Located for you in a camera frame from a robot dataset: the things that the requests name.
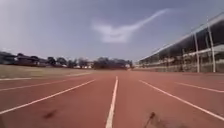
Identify row of trees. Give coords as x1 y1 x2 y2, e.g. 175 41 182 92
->
47 56 134 70

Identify red running track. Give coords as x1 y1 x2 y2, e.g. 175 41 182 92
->
0 69 224 128

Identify dry grass field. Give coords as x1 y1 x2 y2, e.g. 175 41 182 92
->
0 64 104 80

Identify covered grandstand building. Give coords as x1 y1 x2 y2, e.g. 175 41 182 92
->
134 13 224 74

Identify row of low buildings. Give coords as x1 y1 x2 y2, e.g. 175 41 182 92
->
0 50 49 67

